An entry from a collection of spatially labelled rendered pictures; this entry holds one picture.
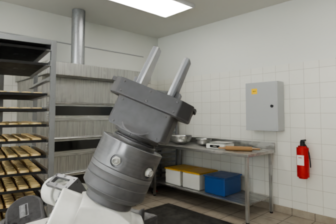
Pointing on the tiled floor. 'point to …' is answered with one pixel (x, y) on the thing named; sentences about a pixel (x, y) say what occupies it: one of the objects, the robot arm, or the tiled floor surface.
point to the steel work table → (244, 199)
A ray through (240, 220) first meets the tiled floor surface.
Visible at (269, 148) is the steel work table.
